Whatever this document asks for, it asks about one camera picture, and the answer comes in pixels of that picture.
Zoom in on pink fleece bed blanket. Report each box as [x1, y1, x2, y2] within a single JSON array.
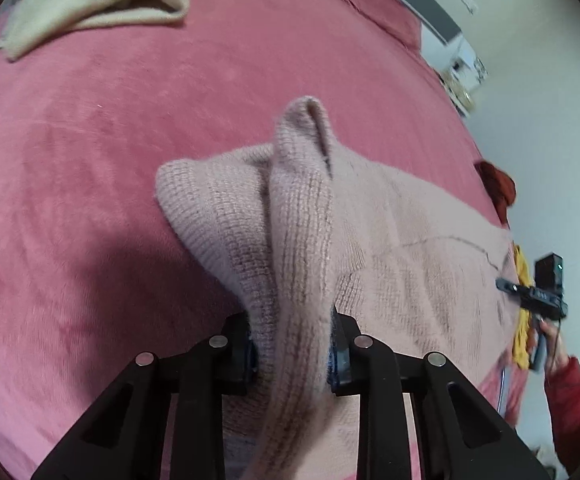
[[0, 0, 520, 480]]

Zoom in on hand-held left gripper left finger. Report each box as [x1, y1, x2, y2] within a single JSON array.
[[30, 312, 258, 480]]

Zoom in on yellow knit garment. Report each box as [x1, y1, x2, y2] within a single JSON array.
[[512, 244, 536, 369]]

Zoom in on white flower print nightstand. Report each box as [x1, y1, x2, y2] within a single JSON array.
[[440, 35, 488, 119]]

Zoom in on person's right forearm red sleeve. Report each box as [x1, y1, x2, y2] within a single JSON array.
[[544, 357, 580, 476]]

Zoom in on person's right hand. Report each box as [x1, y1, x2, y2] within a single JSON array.
[[540, 321, 571, 376]]

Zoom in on grey and white headboard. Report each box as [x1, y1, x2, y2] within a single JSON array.
[[355, 0, 463, 44]]

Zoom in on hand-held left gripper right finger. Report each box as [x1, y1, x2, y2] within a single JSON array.
[[327, 305, 553, 480]]

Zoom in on light pink knit sweater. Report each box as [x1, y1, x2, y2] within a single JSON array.
[[155, 95, 526, 480]]

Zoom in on dark red garment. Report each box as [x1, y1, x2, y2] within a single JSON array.
[[474, 160, 517, 227]]

